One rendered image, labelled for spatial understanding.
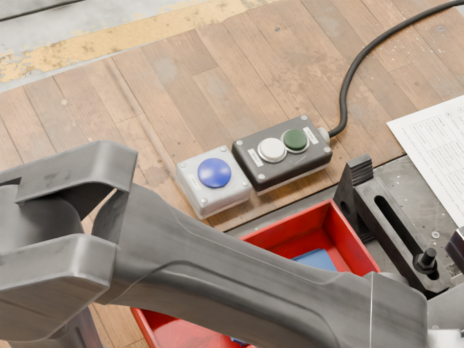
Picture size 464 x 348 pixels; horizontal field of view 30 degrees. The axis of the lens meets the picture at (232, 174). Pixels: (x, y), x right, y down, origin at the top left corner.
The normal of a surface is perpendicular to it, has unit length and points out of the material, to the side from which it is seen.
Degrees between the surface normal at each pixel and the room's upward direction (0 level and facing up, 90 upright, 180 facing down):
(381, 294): 26
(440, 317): 0
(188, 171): 0
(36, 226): 21
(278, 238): 90
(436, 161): 1
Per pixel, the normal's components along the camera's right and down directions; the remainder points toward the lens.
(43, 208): 0.45, -0.46
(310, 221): 0.48, 0.76
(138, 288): 0.13, 0.86
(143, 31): 0.10, -0.55
